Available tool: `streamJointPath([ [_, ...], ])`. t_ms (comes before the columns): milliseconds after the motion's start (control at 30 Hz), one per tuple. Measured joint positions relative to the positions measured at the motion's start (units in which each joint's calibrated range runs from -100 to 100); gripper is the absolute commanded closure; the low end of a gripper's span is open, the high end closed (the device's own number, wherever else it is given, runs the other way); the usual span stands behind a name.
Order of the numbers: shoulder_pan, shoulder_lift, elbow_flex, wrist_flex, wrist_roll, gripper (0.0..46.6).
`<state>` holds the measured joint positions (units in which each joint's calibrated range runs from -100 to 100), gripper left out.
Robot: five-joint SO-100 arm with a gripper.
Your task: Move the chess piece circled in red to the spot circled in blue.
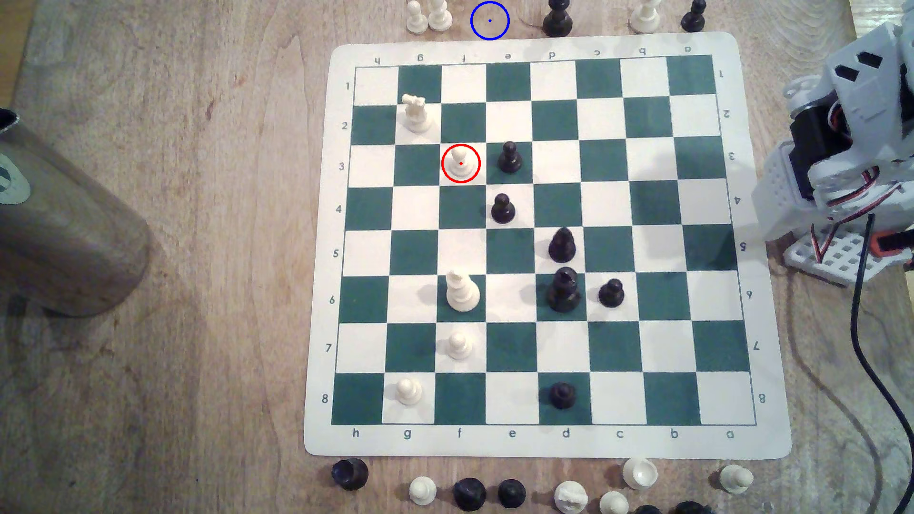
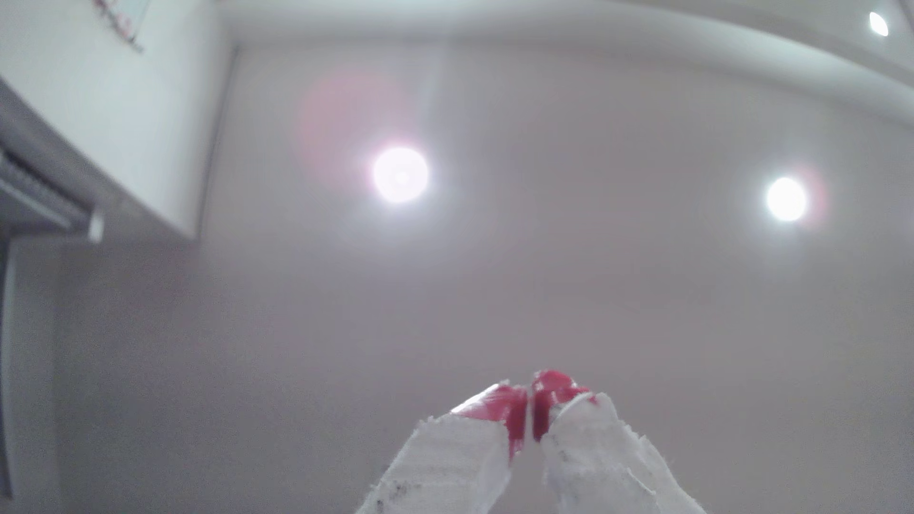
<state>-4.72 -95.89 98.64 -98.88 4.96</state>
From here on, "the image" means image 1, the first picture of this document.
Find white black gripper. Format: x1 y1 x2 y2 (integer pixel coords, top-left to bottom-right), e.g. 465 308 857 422
753 107 884 241

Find green white chess mat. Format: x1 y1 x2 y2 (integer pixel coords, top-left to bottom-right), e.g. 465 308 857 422
303 32 794 460

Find tall white chess piece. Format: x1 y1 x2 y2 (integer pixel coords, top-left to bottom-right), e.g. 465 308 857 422
628 0 663 34

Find tall black chess piece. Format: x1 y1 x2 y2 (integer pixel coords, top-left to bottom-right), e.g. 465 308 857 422
542 0 574 38

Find orange black clamp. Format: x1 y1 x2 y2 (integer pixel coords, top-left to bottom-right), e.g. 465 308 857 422
873 230 914 271

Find black bishop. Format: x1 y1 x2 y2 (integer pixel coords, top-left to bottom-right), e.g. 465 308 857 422
547 227 578 263

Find black queen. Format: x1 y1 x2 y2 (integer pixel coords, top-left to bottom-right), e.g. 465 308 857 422
546 266 582 313

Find white rook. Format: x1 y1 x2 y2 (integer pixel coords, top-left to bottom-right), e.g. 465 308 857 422
622 457 658 491

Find black rook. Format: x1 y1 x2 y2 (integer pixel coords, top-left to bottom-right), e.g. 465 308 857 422
331 458 370 491

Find brown cylindrical container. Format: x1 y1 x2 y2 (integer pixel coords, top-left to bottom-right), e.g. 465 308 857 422
0 107 152 318

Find red white servo wires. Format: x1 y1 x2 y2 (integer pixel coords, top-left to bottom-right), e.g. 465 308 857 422
814 166 904 261

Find white perforated base plate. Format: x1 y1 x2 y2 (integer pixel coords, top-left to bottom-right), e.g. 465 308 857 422
783 225 914 287

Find black cable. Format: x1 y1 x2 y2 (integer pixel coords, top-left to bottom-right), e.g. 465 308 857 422
850 214 914 447

